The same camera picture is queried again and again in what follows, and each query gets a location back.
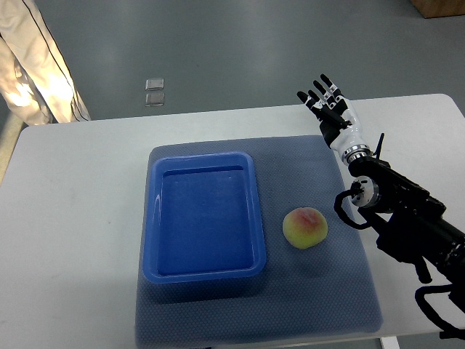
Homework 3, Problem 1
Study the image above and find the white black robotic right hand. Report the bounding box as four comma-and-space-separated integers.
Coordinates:
296, 74, 372, 165

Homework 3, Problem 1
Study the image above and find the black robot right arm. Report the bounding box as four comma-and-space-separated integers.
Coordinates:
334, 141, 464, 340

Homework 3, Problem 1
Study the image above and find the brown cardboard box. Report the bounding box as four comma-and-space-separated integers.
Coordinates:
411, 0, 464, 19

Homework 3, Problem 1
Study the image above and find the floor outlet cover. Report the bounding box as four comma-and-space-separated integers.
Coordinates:
145, 78, 164, 91
145, 92, 165, 107

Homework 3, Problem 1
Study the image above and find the lower floor outlet cover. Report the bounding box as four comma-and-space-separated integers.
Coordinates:
145, 92, 165, 107

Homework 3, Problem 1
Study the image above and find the yellow-red peach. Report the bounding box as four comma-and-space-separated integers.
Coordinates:
282, 207, 328, 250

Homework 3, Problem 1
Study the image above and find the blue plastic tray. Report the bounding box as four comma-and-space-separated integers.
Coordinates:
142, 152, 267, 285

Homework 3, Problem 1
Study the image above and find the white table leg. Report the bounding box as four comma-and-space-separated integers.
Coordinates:
379, 336, 400, 349

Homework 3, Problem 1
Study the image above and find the person in beige trousers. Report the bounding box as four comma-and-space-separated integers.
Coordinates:
1, 1, 91, 126

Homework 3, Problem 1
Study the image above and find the upper floor outlet cover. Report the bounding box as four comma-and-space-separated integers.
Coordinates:
145, 78, 164, 91

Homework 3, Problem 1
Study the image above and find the blue-grey table mat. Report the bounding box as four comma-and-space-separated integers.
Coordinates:
135, 135, 382, 348

